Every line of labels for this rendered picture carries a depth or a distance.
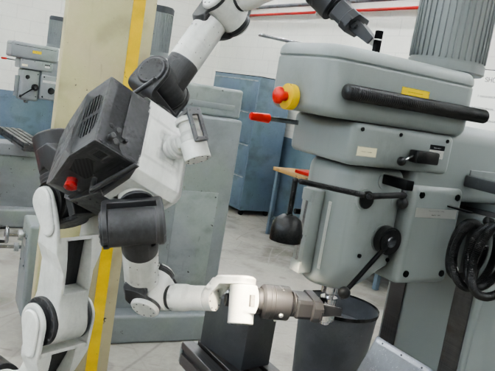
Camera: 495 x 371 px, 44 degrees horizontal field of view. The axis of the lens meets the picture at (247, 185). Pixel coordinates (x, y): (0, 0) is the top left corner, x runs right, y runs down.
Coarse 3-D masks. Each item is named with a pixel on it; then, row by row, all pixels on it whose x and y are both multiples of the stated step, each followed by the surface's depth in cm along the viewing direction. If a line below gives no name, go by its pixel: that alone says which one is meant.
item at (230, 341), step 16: (208, 320) 205; (224, 320) 199; (256, 320) 192; (272, 320) 197; (208, 336) 205; (224, 336) 199; (240, 336) 193; (256, 336) 194; (272, 336) 199; (224, 352) 199; (240, 352) 193; (256, 352) 195; (240, 368) 193
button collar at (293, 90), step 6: (288, 84) 142; (288, 90) 141; (294, 90) 140; (288, 96) 141; (294, 96) 140; (282, 102) 143; (288, 102) 141; (294, 102) 140; (282, 108) 143; (288, 108) 142; (294, 108) 142
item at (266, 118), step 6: (252, 114) 150; (258, 114) 150; (264, 114) 151; (258, 120) 151; (264, 120) 151; (270, 120) 152; (276, 120) 154; (282, 120) 154; (288, 120) 155; (294, 120) 156
